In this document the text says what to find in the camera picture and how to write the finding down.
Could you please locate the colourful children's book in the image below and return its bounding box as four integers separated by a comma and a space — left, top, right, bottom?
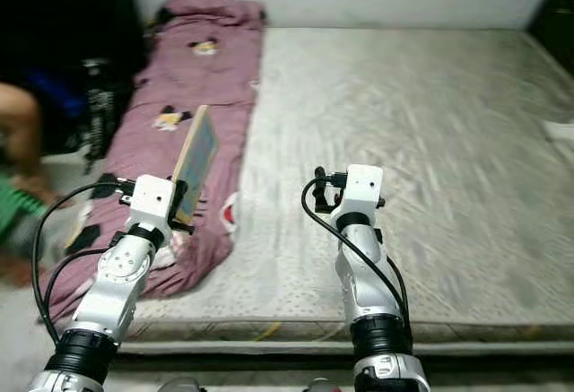
172, 105, 221, 227

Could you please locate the white pillow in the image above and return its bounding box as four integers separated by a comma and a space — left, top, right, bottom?
543, 118, 574, 146

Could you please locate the grey patterned mattress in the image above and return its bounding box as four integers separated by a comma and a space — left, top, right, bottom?
54, 26, 574, 357

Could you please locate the pink cartoon print blanket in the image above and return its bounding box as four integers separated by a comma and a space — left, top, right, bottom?
40, 0, 267, 326

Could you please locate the grey left robot leg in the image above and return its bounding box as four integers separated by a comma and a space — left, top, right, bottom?
157, 377, 207, 392

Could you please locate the grey robot leg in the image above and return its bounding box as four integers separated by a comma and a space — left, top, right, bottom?
305, 377, 342, 392
157, 377, 207, 392

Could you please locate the green plastic stool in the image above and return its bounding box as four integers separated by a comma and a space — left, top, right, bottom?
0, 177, 46, 258

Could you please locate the blue cloth item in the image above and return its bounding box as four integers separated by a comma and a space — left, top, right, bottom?
31, 74, 86, 124

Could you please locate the grey right robot leg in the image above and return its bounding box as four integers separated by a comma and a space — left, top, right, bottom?
305, 377, 342, 392

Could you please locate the person in grey shorts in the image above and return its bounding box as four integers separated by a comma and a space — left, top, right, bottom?
0, 83, 68, 290

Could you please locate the black tufted headboard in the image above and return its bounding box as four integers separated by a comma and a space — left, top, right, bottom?
525, 0, 574, 52

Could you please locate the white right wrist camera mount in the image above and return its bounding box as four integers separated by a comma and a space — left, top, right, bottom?
332, 164, 385, 222

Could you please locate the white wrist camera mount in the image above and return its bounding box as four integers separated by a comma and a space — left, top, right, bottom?
130, 174, 178, 231
332, 164, 385, 222

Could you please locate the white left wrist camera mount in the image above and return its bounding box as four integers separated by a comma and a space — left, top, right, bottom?
130, 174, 178, 231

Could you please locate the black bed frame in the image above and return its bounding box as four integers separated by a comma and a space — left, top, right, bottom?
117, 347, 574, 375

